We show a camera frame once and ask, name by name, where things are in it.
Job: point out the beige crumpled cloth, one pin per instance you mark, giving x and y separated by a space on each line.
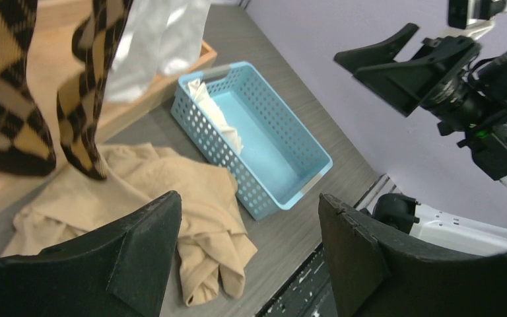
213 243

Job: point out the light blue plastic basket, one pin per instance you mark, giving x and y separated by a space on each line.
280 160

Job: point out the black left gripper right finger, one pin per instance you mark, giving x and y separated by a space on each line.
377 270

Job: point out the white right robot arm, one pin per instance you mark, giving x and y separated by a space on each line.
455 186

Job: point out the white black-striped sock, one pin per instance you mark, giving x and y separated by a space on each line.
136 58
181 42

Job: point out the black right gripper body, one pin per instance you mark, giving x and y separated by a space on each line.
475 97

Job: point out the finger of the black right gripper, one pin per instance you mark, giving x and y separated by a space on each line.
443 57
380 57

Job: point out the brown argyle sock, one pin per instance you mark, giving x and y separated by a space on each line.
80 98
26 146

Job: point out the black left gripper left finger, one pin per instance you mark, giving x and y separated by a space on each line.
119 269

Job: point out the wooden hanger stand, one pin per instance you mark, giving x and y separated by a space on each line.
50 63

